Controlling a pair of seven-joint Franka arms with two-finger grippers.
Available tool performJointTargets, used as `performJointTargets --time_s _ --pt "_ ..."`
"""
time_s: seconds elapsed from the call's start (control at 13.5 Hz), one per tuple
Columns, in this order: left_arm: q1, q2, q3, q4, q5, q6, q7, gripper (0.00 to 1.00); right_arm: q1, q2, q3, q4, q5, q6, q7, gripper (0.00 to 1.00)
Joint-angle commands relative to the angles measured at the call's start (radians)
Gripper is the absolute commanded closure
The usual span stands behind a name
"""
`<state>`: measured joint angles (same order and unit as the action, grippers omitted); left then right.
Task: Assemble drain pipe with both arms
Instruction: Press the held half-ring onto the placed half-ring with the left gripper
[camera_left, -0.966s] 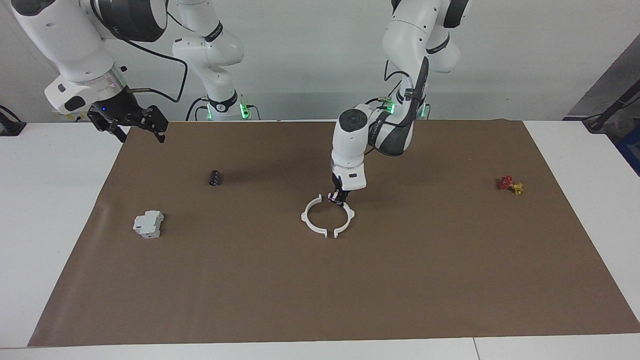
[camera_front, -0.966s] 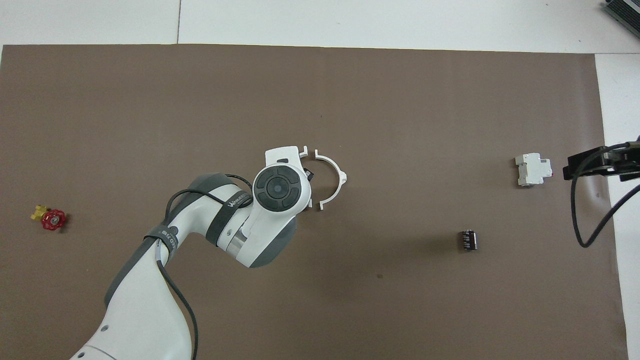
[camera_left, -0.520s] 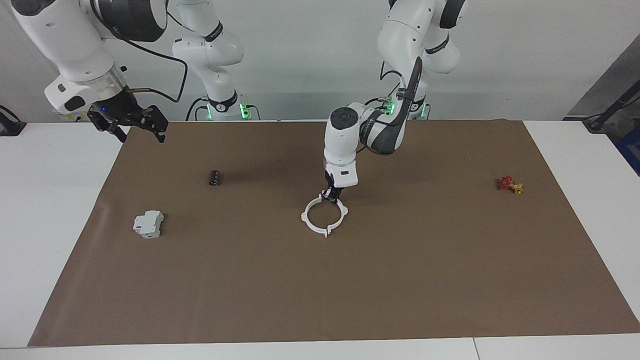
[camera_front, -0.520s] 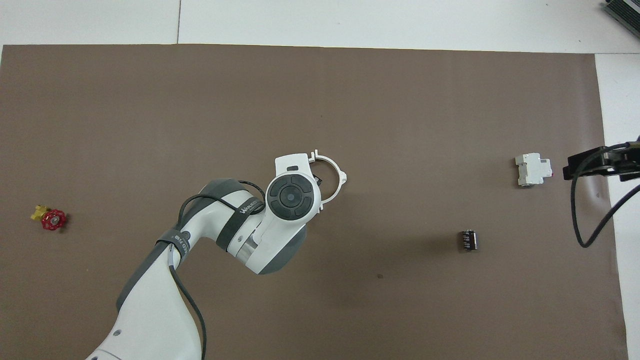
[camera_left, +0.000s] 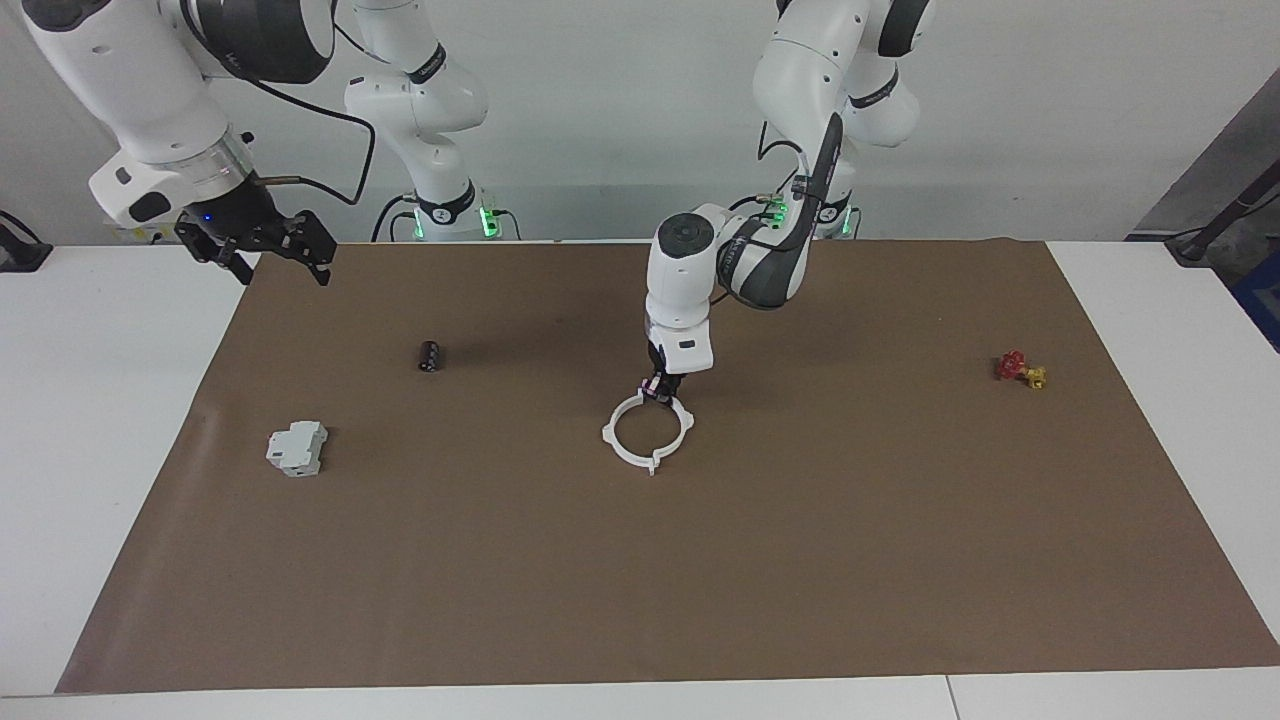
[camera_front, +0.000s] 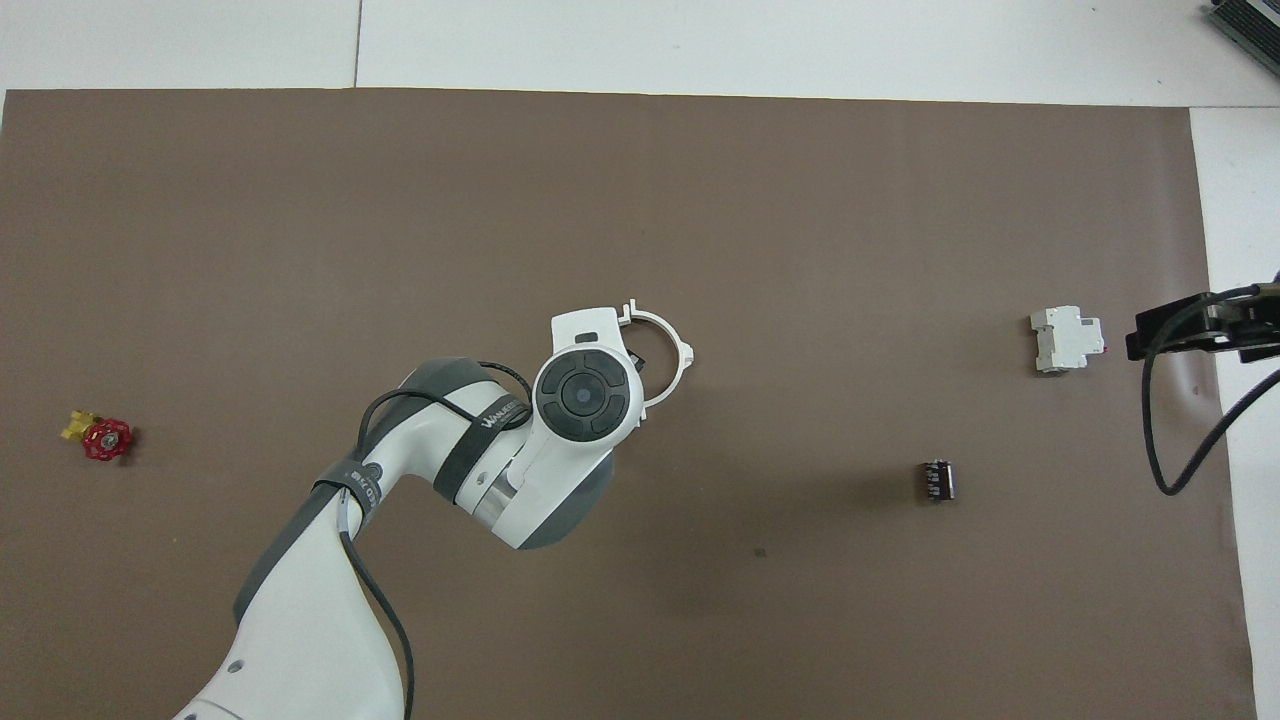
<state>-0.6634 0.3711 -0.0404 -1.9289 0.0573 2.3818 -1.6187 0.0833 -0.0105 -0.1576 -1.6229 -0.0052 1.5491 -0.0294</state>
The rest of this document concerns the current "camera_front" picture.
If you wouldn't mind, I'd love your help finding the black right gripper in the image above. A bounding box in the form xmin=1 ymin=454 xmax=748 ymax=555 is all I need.
xmin=1125 ymin=270 xmax=1280 ymax=364

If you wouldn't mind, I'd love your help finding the white half-ring pipe clamp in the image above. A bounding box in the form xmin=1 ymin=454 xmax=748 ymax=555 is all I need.
xmin=620 ymin=298 xmax=695 ymax=413

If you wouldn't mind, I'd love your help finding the white circuit breaker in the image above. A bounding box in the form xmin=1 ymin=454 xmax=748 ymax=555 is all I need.
xmin=1030 ymin=305 xmax=1106 ymax=376

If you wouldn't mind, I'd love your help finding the brown table mat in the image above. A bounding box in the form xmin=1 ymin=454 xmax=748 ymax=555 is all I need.
xmin=0 ymin=88 xmax=1259 ymax=720

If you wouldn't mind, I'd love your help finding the grey ribbed device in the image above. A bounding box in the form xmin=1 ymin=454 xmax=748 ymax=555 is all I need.
xmin=1203 ymin=0 xmax=1280 ymax=51

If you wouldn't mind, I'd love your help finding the red handwheel yellow valve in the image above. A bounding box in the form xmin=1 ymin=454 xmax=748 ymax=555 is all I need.
xmin=60 ymin=408 xmax=136 ymax=463

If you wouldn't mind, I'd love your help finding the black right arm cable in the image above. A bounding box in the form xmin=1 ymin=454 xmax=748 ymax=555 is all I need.
xmin=1142 ymin=284 xmax=1280 ymax=497

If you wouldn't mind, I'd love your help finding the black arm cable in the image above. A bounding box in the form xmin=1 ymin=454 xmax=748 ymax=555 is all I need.
xmin=1142 ymin=284 xmax=1280 ymax=497
xmin=338 ymin=360 xmax=533 ymax=720

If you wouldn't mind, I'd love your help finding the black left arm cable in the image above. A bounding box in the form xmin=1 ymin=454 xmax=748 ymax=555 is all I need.
xmin=338 ymin=360 xmax=533 ymax=720

